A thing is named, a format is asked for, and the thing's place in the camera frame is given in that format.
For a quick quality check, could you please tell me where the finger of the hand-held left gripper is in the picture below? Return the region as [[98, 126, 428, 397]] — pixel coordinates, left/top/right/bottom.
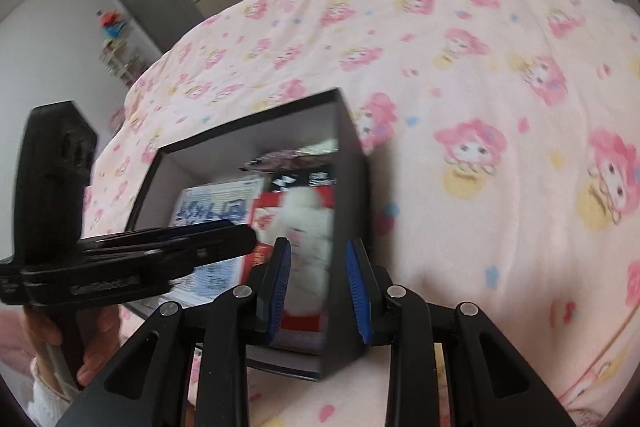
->
[[75, 221, 257, 280]]

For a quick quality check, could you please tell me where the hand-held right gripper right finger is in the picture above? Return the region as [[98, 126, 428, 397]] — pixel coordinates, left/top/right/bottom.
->
[[345, 238, 576, 427]]

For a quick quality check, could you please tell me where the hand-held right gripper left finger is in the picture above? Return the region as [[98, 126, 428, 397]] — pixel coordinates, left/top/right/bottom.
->
[[57, 237, 292, 427]]

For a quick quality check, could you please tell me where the white dotted bead art kit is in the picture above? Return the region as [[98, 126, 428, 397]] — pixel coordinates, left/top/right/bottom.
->
[[170, 174, 266, 308]]

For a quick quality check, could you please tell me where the red printed packet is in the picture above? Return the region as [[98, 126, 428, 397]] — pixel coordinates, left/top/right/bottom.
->
[[240, 187, 336, 334]]

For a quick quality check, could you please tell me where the white fluffy plush toy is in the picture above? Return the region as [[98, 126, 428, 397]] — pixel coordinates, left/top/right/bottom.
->
[[280, 186, 336, 315]]

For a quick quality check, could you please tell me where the black cardboard box container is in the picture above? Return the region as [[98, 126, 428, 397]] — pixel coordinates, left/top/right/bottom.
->
[[122, 88, 373, 382]]

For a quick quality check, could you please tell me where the dark slim screen protector box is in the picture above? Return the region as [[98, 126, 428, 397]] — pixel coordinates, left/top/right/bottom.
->
[[265, 164, 338, 195]]

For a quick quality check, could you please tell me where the dark patterned packet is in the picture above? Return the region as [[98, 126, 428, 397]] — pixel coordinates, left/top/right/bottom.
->
[[244, 148, 321, 172]]

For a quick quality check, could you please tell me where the white fuzzy sleeved left forearm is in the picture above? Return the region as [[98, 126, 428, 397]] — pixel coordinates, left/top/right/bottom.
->
[[27, 354, 81, 427]]

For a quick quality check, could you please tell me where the person's left hand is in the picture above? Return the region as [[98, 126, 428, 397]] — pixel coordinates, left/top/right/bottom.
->
[[22, 304, 122, 390]]

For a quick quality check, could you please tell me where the pink cloth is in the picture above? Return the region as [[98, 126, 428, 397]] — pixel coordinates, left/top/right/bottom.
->
[[0, 307, 32, 370]]

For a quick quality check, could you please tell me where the pink printed blanket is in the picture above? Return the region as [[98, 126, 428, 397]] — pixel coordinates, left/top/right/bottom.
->
[[82, 0, 640, 427]]

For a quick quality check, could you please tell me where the wire shelf rack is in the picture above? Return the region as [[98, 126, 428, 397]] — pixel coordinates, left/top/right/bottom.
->
[[99, 41, 146, 88]]

